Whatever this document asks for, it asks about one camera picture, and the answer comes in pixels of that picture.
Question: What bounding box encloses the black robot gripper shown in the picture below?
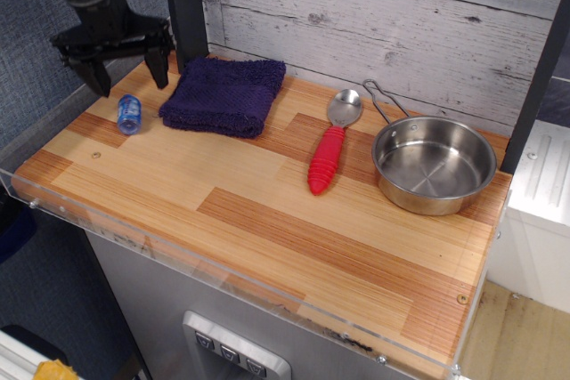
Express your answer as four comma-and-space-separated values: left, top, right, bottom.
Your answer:
51, 0, 175, 97

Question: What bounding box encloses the dark vertical post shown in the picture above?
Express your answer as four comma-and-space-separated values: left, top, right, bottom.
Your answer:
500, 0, 569, 174
167, 0, 209, 72

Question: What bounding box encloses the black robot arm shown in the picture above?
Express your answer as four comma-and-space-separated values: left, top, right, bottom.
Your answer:
51, 0, 175, 97

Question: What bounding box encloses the silver cabinet with dispenser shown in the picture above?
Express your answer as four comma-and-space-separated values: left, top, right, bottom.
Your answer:
84, 230, 446, 380

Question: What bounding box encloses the small stainless steel pan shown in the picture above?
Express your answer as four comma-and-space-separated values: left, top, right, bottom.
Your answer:
362, 78, 497, 216

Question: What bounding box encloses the red handled metal spoon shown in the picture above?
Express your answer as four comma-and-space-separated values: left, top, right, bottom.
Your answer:
307, 89, 362, 196

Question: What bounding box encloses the dark blue object at left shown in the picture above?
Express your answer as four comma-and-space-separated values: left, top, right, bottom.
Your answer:
1, 191, 37, 263

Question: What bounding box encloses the blue gum bottle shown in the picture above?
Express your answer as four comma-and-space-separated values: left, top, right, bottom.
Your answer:
117, 94, 142, 135

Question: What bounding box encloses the yellow object at corner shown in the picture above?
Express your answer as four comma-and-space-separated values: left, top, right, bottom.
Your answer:
32, 360, 81, 380

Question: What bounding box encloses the dark left vertical post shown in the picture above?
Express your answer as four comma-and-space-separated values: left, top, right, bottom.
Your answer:
167, 0, 209, 72

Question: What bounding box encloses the clear acrylic table guard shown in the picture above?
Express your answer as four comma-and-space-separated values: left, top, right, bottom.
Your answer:
12, 66, 510, 379

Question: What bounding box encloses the purple folded towel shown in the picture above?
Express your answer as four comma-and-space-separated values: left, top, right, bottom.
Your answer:
159, 58, 286, 139

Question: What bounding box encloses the dark right vertical post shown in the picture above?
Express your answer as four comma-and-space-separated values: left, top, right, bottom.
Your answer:
500, 0, 569, 174

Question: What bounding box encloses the white side appliance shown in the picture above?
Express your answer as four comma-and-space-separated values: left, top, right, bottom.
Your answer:
486, 120, 569, 312

